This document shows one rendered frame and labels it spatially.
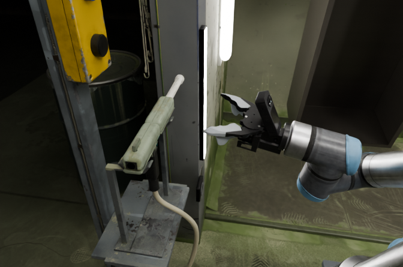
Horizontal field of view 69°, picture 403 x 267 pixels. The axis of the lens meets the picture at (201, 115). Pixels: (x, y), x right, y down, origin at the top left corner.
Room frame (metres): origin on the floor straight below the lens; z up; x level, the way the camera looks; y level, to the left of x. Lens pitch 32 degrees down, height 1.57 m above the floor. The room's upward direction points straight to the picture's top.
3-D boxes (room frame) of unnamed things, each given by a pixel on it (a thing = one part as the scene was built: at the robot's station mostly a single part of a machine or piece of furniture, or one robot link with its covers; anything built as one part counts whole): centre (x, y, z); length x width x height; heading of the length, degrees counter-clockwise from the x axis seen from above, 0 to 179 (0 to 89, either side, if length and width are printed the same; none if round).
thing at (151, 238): (0.63, 0.16, 0.95); 0.26 x 0.15 x 0.32; 170
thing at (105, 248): (0.64, 0.18, 0.78); 0.31 x 0.23 x 0.01; 170
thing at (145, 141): (0.75, 0.12, 1.05); 0.49 x 0.05 x 0.23; 170
